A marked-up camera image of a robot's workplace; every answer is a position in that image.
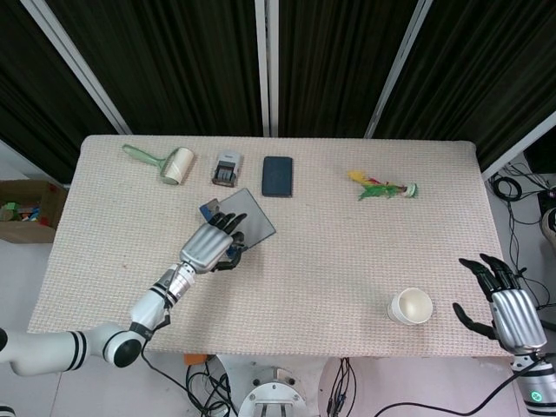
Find white frame post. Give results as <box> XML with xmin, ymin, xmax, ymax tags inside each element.
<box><xmin>19</xmin><ymin>0</ymin><xmax>133</xmax><ymax>135</ymax></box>
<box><xmin>480</xmin><ymin>110</ymin><xmax>556</xmax><ymax>182</ymax></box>
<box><xmin>255</xmin><ymin>0</ymin><xmax>279</xmax><ymax>136</ymax></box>
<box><xmin>364</xmin><ymin>0</ymin><xmax>434</xmax><ymax>139</ymax></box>

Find green-handled lint roller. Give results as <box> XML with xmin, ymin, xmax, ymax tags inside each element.
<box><xmin>122</xmin><ymin>144</ymin><xmax>195</xmax><ymax>187</ymax></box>

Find black hanging cable bundle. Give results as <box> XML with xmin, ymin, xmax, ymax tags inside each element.
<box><xmin>328</xmin><ymin>356</ymin><xmax>358</xmax><ymax>417</ymax></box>

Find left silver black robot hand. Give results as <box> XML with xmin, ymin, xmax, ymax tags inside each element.
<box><xmin>179</xmin><ymin>210</ymin><xmax>248</xmax><ymax>275</ymax></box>

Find black floor cable bundle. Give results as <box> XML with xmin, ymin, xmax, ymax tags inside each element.
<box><xmin>185</xmin><ymin>362</ymin><xmax>239</xmax><ymax>417</ymax></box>

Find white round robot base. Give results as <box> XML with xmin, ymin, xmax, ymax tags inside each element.
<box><xmin>215</xmin><ymin>355</ymin><xmax>325</xmax><ymax>417</ymax></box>

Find brown cardboard box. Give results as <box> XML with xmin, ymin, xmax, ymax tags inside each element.
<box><xmin>0</xmin><ymin>179</ymin><xmax>69</xmax><ymax>244</ymax></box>

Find grey date stamp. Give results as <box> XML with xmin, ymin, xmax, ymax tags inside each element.
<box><xmin>211</xmin><ymin>150</ymin><xmax>242</xmax><ymax>189</ymax></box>

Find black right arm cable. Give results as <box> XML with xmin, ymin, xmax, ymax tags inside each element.
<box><xmin>373</xmin><ymin>373</ymin><xmax>526</xmax><ymax>416</ymax></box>

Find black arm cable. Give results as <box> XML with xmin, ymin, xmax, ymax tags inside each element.
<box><xmin>373</xmin><ymin>373</ymin><xmax>526</xmax><ymax>416</ymax></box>
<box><xmin>141</xmin><ymin>347</ymin><xmax>205</xmax><ymax>417</ymax></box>

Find colourful feather shuttlecock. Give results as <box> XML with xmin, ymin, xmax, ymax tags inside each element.
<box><xmin>347</xmin><ymin>169</ymin><xmax>420</xmax><ymax>202</ymax></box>

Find beige woven tablecloth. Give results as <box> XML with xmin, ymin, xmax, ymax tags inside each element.
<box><xmin>25</xmin><ymin>134</ymin><xmax>516</xmax><ymax>358</ymax></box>

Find blue glasses case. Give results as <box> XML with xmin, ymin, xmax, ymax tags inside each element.
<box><xmin>198</xmin><ymin>187</ymin><xmax>277</xmax><ymax>257</ymax></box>

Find colourful toy blocks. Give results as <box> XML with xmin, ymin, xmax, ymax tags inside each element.
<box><xmin>0</xmin><ymin>200</ymin><xmax>49</xmax><ymax>225</ymax></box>

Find black pleated curtain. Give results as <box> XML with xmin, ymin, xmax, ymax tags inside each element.
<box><xmin>375</xmin><ymin>0</ymin><xmax>556</xmax><ymax>173</ymax></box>
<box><xmin>45</xmin><ymin>0</ymin><xmax>264</xmax><ymax>136</ymax></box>
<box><xmin>0</xmin><ymin>0</ymin><xmax>121</xmax><ymax>183</ymax></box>
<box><xmin>276</xmin><ymin>0</ymin><xmax>420</xmax><ymax>139</ymax></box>

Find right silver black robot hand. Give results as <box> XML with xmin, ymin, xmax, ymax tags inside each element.
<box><xmin>452</xmin><ymin>254</ymin><xmax>548</xmax><ymax>354</ymax></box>

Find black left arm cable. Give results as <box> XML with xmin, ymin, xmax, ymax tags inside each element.
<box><xmin>141</xmin><ymin>347</ymin><xmax>205</xmax><ymax>417</ymax></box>

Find thin black cable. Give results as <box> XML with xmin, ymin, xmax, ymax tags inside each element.
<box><xmin>488</xmin><ymin>162</ymin><xmax>556</xmax><ymax>309</ymax></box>

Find white paper cup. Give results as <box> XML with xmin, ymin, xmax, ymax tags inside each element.
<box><xmin>387</xmin><ymin>288</ymin><xmax>434</xmax><ymax>326</ymax></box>

